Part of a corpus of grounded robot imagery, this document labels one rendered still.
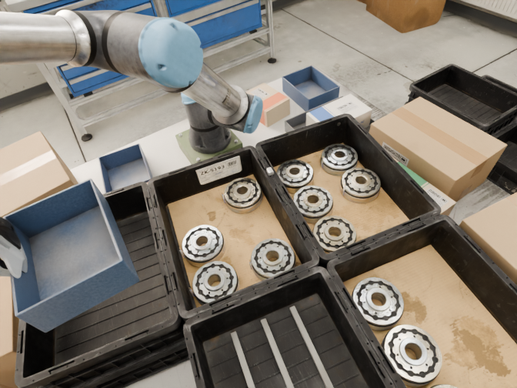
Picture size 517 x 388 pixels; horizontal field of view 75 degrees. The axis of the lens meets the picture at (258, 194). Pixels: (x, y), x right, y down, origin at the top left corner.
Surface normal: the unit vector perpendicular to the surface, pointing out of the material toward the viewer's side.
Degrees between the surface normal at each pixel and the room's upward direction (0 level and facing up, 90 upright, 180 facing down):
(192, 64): 86
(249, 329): 0
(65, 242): 1
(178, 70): 85
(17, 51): 110
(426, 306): 0
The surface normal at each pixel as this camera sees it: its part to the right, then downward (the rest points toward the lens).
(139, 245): -0.09, -0.63
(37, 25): 0.78, -0.32
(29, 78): 0.53, 0.62
